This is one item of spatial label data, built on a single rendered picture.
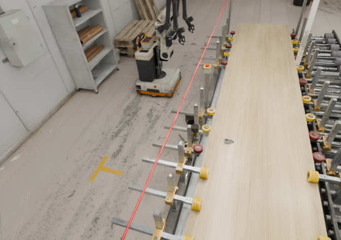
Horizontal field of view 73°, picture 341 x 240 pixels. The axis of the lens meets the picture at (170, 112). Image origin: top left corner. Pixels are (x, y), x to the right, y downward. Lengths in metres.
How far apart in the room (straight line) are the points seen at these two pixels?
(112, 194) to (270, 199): 1.79
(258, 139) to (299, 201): 0.57
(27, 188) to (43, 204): 0.37
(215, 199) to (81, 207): 1.71
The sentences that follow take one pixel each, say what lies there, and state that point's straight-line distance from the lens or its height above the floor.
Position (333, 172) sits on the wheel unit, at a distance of 2.15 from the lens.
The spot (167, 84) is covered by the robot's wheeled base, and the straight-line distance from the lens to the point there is 3.82.
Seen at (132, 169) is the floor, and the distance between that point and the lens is 3.03.
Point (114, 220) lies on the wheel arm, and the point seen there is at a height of 0.96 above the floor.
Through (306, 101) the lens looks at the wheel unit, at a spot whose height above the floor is 0.90.
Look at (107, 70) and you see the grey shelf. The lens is 4.87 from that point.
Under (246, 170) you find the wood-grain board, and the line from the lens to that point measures 1.85.
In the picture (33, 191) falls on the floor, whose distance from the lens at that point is 3.37.
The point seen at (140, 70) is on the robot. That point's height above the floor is 0.50.
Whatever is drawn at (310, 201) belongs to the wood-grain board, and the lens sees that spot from 1.84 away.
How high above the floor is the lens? 2.38
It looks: 40 degrees down
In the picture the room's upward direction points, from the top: 6 degrees counter-clockwise
